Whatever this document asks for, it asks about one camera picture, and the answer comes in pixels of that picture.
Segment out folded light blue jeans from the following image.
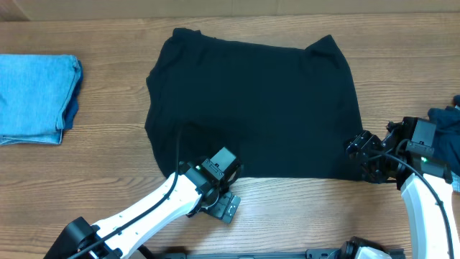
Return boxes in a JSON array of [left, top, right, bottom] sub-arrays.
[[1, 54, 83, 145]]

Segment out dark navy garment pile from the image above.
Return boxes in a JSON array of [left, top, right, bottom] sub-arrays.
[[428, 95, 460, 176]]

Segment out black garment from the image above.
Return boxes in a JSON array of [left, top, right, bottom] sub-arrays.
[[145, 28, 363, 181]]

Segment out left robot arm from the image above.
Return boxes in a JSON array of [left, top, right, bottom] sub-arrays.
[[45, 148, 243, 259]]

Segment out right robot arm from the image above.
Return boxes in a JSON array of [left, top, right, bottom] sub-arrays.
[[344, 117, 459, 258]]

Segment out light denim fabric piece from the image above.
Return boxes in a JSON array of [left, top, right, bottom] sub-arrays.
[[452, 173, 460, 193]]

